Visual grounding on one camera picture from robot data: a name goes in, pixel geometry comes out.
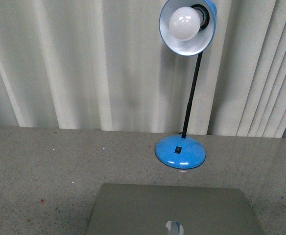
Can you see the grey laptop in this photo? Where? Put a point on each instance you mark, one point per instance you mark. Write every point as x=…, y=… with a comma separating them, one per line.
x=125, y=209

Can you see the white curtain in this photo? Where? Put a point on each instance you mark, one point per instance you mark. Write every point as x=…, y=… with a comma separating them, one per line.
x=101, y=64

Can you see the blue desk lamp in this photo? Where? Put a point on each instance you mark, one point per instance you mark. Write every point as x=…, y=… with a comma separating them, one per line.
x=187, y=27

